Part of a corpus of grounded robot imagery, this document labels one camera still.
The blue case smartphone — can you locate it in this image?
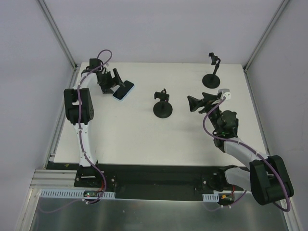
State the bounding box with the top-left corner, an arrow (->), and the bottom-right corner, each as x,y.
112,80 -> 135,101

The black phone stand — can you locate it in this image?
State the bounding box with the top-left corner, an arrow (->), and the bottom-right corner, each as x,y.
153,89 -> 173,119
202,52 -> 221,89

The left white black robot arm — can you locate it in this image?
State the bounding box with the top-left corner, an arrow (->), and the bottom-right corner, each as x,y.
64,58 -> 126,187

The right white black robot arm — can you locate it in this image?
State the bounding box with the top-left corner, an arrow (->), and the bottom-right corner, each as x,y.
187,89 -> 294,212

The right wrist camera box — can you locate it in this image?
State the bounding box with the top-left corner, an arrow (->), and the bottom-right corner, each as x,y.
218,89 -> 231,101

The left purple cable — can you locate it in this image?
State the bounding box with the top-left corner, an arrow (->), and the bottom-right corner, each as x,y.
38,49 -> 114,214

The right white cable duct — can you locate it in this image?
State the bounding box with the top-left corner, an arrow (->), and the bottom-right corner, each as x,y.
202,193 -> 219,203

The white cable duct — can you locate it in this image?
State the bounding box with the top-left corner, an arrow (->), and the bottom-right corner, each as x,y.
40,189 -> 116,200
202,193 -> 219,203

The left aluminium frame post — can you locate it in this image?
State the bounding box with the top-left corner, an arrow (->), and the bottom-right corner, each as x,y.
36,0 -> 78,70

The aluminium frame post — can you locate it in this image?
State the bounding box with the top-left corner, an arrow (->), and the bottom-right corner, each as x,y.
36,0 -> 78,70
243,0 -> 291,73

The left white cable duct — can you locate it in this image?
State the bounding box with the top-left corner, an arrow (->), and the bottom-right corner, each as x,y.
40,189 -> 116,200

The right aluminium frame post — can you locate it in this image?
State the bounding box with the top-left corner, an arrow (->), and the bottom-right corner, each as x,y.
243,0 -> 291,73

